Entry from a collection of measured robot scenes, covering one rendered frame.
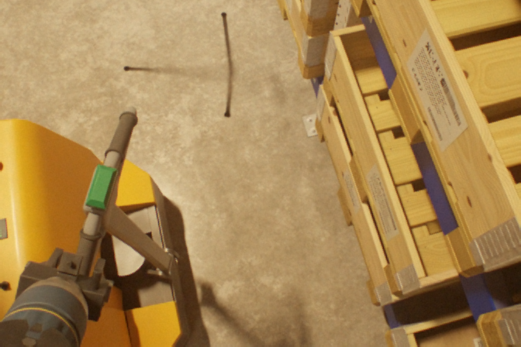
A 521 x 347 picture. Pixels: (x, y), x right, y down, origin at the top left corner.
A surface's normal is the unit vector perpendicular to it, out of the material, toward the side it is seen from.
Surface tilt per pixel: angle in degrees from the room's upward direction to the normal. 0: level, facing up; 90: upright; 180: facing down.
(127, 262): 0
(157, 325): 22
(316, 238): 0
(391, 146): 0
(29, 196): 45
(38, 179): 68
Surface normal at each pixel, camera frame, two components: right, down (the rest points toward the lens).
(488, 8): -0.01, -0.36
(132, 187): 0.35, -0.42
